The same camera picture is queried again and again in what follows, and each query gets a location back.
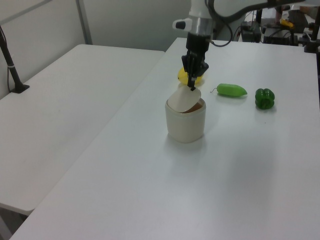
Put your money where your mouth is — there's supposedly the white side table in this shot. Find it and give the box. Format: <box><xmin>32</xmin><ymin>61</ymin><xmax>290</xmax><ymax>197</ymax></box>
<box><xmin>0</xmin><ymin>43</ymin><xmax>166</xmax><ymax>217</ymax></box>

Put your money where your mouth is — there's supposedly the black pole with base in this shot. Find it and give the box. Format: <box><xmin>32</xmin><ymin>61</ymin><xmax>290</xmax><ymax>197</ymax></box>
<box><xmin>0</xmin><ymin>24</ymin><xmax>31</xmax><ymax>94</ymax></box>

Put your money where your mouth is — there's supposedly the dark green bell pepper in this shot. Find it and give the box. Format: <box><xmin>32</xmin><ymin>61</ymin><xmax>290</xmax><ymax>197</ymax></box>
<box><xmin>254</xmin><ymin>88</ymin><xmax>276</xmax><ymax>111</ymax></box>

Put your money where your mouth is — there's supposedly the cream garbage bin body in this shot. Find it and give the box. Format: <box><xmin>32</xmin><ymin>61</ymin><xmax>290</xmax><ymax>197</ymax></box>
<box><xmin>164</xmin><ymin>96</ymin><xmax>207</xmax><ymax>144</ymax></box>

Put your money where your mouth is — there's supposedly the yellow hand tool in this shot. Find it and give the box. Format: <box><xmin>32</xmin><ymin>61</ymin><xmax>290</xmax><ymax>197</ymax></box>
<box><xmin>278</xmin><ymin>17</ymin><xmax>295</xmax><ymax>28</ymax></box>

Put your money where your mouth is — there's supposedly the black equipment block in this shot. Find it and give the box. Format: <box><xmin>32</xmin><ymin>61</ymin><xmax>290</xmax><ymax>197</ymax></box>
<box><xmin>262</xmin><ymin>24</ymin><xmax>302</xmax><ymax>46</ymax></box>

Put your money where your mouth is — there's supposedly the black camera stand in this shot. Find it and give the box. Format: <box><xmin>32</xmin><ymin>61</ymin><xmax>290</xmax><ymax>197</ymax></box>
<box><xmin>303</xmin><ymin>21</ymin><xmax>320</xmax><ymax>54</ymax></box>

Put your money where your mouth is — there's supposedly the cream garbage bin lid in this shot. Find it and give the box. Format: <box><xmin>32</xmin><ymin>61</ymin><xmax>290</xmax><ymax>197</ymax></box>
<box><xmin>166</xmin><ymin>85</ymin><xmax>202</xmax><ymax>114</ymax></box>

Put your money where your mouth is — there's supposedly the aluminium partition post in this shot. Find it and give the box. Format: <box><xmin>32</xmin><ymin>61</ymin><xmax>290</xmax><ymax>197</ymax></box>
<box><xmin>75</xmin><ymin>0</ymin><xmax>93</xmax><ymax>46</ymax></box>

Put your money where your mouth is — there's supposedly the yellow striped melon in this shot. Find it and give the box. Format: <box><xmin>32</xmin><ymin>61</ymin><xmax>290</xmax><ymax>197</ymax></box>
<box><xmin>177</xmin><ymin>66</ymin><xmax>205</xmax><ymax>88</ymax></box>

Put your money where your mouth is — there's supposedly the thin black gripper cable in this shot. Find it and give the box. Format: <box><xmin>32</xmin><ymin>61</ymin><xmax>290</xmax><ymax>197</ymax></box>
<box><xmin>207</xmin><ymin>21</ymin><xmax>233</xmax><ymax>48</ymax></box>

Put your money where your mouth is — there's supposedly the black electronics box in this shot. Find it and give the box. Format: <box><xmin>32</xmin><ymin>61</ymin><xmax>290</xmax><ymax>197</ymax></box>
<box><xmin>239</xmin><ymin>20</ymin><xmax>262</xmax><ymax>44</ymax></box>

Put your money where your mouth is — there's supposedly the light green cucumber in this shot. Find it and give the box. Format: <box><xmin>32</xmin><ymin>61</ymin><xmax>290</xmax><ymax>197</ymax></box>
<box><xmin>209</xmin><ymin>83</ymin><xmax>249</xmax><ymax>98</ymax></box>

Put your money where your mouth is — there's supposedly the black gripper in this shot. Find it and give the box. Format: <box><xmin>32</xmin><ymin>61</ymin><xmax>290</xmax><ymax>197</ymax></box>
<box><xmin>180</xmin><ymin>31</ymin><xmax>210</xmax><ymax>92</ymax></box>

